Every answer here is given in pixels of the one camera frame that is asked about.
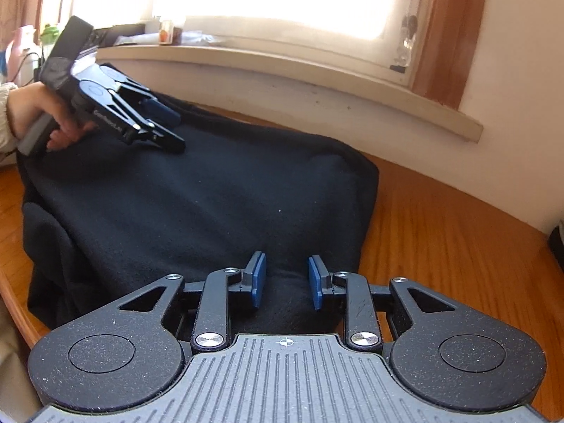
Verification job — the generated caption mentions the black pants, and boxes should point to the black pants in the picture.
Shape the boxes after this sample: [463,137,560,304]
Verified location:
[18,64,380,338]

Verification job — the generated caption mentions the green-lidded bottle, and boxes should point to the green-lidded bottle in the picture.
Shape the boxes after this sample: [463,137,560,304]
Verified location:
[39,23,60,49]

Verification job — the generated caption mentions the clear plastic packet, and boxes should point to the clear plastic packet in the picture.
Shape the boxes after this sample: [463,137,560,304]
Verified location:
[174,30,230,47]

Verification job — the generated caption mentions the person's left hand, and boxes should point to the person's left hand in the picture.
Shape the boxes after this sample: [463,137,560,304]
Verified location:
[6,83,101,153]

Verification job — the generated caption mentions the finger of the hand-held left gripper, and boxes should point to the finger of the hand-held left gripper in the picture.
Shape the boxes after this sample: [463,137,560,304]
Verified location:
[110,90,186,155]
[100,65,182,128]

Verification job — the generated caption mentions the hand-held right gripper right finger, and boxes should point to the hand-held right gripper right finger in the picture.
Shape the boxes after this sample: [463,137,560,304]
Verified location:
[307,254,455,355]

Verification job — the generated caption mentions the person's left forearm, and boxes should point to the person's left forearm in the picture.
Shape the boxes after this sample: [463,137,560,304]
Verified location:
[0,81,20,155]

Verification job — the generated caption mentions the dark grey box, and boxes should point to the dark grey box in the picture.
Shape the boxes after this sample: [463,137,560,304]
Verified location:
[92,23,148,47]

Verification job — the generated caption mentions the person's cream jacket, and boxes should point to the person's cream jacket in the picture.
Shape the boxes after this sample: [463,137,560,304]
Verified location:
[0,300,42,423]

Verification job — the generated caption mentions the clear plastic cord holder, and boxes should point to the clear plastic cord holder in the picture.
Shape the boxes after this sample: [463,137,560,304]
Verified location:
[390,13,419,71]

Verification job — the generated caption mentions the stone window sill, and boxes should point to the stone window sill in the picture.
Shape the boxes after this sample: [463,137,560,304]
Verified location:
[94,45,484,144]

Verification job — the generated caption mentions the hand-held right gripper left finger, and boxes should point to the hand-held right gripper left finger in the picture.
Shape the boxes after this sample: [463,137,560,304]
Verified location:
[118,251,268,354]

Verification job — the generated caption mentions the wooden window trim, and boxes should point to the wooden window trim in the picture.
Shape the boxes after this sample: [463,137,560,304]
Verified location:
[412,0,491,110]

